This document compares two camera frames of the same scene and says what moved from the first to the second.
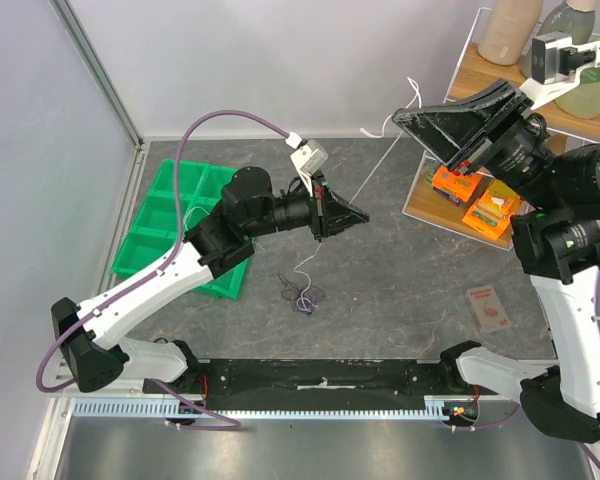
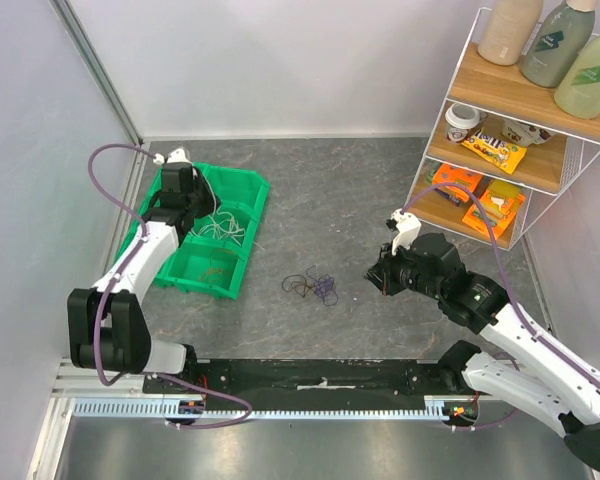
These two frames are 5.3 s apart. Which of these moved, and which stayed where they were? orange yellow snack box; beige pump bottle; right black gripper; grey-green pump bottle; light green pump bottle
Moved: right black gripper
Stayed: orange yellow snack box; light green pump bottle; grey-green pump bottle; beige pump bottle
